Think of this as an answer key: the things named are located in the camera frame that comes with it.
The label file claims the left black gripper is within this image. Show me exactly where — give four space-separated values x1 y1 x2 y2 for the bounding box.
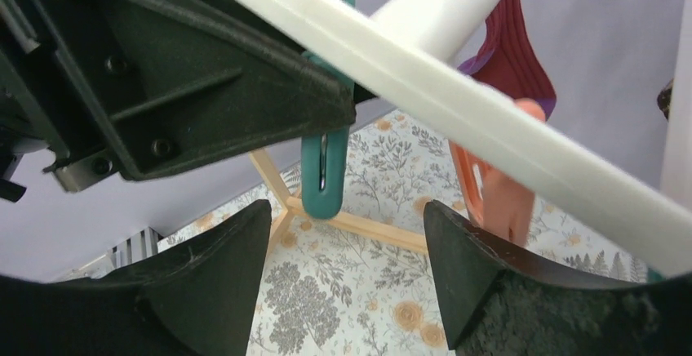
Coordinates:
1 0 122 202

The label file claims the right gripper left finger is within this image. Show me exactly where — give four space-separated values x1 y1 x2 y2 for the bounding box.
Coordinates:
1 199 272 355

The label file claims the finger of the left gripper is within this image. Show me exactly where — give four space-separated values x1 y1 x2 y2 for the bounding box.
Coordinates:
33 0 356 180

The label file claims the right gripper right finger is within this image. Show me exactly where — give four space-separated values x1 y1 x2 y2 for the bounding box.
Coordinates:
424 201 691 355

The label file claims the white plastic clip hanger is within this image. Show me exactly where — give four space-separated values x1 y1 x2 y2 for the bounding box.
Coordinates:
236 0 691 277

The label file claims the floral table mat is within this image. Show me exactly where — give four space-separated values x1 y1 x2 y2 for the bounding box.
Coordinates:
157 109 650 356

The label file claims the maroon purple striped sock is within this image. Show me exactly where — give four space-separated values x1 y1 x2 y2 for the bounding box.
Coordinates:
459 0 557 117

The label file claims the wooden drying rack frame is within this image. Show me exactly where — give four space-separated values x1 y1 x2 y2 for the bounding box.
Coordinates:
248 148 431 257

